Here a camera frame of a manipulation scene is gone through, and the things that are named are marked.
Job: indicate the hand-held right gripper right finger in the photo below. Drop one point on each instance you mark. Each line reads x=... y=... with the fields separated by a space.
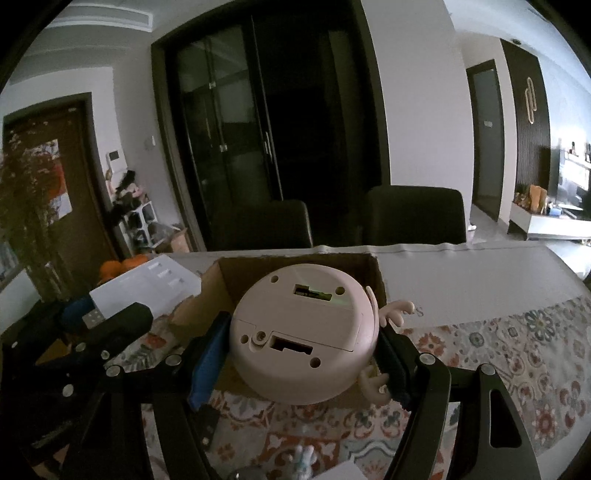
x=396 y=369

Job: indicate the floral patterned tablecloth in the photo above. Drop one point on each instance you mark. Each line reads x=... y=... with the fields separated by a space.
x=508 y=369

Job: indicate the open cardboard box on floor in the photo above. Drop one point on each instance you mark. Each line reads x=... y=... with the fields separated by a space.
x=178 y=240

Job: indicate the white wall intercom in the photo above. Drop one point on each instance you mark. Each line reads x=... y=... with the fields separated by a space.
x=114 y=159

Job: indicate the dark glass sliding doors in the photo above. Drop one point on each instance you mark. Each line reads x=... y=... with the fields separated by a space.
x=240 y=129

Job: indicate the dark frosted glass door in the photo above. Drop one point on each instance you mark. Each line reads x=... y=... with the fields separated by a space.
x=485 y=138

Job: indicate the white shoe rack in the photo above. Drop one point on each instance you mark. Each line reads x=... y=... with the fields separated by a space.
x=138 y=221

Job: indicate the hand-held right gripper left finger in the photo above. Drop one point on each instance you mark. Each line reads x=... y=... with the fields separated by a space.
x=208 y=369

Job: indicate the brown wooden door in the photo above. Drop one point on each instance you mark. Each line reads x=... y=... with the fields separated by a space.
x=51 y=184

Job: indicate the small white figurine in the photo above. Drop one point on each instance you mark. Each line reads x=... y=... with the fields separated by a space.
x=301 y=461

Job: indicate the white television cabinet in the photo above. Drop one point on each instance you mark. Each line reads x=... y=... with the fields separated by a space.
x=549 y=221

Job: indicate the white flat box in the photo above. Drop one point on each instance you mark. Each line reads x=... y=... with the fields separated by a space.
x=147 y=284

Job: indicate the pink round toy with antlers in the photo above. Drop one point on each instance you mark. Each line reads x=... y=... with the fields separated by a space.
x=300 y=332

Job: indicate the white paper table cover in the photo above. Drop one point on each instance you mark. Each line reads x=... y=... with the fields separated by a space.
x=471 y=281

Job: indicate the dried branch plant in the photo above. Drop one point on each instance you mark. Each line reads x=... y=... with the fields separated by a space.
x=23 y=207

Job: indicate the television screen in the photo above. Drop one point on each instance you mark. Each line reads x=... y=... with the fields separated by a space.
x=570 y=182

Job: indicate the red and white door poster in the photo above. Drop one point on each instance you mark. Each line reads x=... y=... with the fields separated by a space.
x=55 y=180

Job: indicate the dark dining chair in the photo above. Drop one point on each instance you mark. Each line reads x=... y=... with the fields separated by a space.
x=415 y=217
x=263 y=224

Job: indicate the dark wall panel gold ornament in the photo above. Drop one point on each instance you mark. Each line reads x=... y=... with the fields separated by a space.
x=526 y=106

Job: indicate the white printed paper sheet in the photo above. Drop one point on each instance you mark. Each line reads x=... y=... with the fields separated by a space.
x=358 y=470

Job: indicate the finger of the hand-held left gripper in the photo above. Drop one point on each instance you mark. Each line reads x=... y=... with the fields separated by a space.
x=124 y=321
x=76 y=314

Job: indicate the orange fruit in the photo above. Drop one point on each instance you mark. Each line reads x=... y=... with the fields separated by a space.
x=134 y=262
x=110 y=270

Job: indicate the brown cardboard box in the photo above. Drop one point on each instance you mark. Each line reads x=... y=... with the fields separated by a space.
x=207 y=300

